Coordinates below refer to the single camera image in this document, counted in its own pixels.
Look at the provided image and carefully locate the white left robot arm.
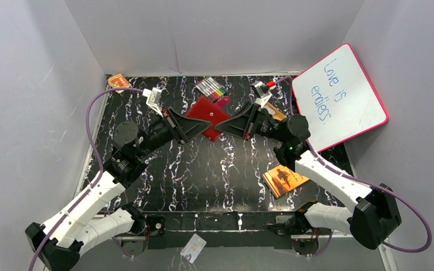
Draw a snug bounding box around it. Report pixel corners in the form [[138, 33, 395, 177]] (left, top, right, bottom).
[[25, 107, 212, 270]]

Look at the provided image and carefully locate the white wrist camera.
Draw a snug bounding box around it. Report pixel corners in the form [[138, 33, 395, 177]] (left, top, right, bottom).
[[142, 87, 163, 117], [250, 81, 276, 108]]

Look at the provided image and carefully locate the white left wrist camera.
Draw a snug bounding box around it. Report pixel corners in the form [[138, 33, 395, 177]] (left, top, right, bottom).
[[142, 87, 163, 117]]

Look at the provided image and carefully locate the red leather card holder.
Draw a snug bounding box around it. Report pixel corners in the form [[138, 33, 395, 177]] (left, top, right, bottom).
[[186, 95, 231, 142]]

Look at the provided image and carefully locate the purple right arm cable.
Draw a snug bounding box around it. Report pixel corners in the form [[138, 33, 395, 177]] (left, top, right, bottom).
[[267, 76, 433, 254]]

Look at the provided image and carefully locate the orange book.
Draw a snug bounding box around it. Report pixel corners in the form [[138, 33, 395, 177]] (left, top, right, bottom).
[[263, 165, 310, 199]]

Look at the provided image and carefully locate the pink framed whiteboard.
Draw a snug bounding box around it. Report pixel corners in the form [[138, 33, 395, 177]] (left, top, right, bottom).
[[292, 43, 389, 152]]

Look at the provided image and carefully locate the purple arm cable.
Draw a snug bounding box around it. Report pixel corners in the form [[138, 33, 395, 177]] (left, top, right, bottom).
[[267, 76, 433, 254], [28, 87, 154, 271]]

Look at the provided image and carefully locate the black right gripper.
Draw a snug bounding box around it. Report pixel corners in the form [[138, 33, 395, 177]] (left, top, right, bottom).
[[213, 101, 287, 143]]

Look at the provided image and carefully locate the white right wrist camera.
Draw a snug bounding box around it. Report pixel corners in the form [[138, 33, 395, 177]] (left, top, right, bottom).
[[250, 81, 276, 108]]

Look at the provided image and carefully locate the yellow oval tray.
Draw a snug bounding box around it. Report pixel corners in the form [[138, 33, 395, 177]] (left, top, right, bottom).
[[264, 102, 286, 121]]

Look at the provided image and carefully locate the pack of coloured markers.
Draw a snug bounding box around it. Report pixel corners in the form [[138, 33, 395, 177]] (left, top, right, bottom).
[[195, 77, 228, 102]]

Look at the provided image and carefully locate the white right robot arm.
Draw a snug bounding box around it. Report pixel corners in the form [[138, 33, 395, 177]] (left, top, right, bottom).
[[215, 102, 402, 250]]

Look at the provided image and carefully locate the small orange card box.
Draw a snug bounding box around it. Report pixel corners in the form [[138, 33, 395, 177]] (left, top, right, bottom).
[[107, 73, 131, 94]]

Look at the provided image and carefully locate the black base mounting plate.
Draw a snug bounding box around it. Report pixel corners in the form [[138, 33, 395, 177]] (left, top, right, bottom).
[[120, 211, 322, 251]]

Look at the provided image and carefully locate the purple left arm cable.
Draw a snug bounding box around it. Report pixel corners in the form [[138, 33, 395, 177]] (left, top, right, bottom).
[[28, 87, 154, 271]]

